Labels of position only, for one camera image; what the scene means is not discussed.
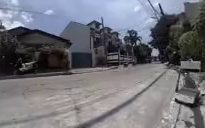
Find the grey pavement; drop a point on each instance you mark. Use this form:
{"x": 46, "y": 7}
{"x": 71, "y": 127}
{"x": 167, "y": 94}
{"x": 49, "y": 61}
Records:
{"x": 56, "y": 72}

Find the palm tree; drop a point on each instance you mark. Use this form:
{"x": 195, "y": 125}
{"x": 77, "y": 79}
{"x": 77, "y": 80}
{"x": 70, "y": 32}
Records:
{"x": 132, "y": 39}

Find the broken concrete kerb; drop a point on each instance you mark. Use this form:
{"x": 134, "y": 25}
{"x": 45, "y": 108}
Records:
{"x": 186, "y": 96}

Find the white multi-storey building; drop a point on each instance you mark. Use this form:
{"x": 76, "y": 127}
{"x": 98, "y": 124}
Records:
{"x": 80, "y": 43}

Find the pale sign board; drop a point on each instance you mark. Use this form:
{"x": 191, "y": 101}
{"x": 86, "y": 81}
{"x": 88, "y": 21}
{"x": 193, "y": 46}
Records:
{"x": 190, "y": 65}

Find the parked motorcycle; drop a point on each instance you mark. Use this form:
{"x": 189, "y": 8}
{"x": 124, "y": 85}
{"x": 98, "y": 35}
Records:
{"x": 26, "y": 67}

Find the white fence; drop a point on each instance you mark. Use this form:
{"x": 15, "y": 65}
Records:
{"x": 118, "y": 58}

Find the low house with dark roof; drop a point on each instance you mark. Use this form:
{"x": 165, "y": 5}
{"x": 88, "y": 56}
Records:
{"x": 40, "y": 45}

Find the grey concrete road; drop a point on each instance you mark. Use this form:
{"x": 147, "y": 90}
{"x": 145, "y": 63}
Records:
{"x": 90, "y": 90}

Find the utility pole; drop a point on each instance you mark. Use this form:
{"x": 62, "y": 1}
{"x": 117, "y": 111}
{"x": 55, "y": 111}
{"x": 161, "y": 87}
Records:
{"x": 102, "y": 36}
{"x": 160, "y": 9}

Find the row of trees and bushes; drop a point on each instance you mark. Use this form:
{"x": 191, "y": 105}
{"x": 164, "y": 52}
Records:
{"x": 186, "y": 36}

